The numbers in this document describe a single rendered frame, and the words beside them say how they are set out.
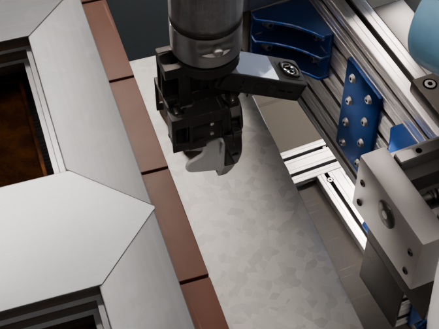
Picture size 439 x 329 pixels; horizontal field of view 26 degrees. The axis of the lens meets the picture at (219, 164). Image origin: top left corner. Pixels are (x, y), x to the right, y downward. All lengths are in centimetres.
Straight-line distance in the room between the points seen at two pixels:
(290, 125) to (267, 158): 97
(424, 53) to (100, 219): 58
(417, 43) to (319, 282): 70
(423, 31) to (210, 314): 55
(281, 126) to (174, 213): 123
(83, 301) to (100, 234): 9
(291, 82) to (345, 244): 95
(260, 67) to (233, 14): 12
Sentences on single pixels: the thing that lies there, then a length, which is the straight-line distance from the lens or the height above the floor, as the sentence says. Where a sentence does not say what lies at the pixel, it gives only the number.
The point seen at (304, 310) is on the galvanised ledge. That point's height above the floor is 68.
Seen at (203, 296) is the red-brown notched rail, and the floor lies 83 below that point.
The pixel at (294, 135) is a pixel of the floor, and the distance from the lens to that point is 242.
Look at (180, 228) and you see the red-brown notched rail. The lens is 121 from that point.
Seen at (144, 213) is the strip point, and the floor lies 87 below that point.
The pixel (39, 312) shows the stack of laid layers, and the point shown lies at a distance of 114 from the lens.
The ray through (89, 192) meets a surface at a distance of 120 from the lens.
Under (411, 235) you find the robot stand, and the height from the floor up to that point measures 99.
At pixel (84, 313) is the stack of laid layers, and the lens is 115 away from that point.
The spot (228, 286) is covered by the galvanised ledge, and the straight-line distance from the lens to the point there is 134.
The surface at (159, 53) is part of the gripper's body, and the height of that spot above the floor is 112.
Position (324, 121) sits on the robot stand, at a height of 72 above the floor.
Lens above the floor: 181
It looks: 51 degrees down
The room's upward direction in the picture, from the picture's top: straight up
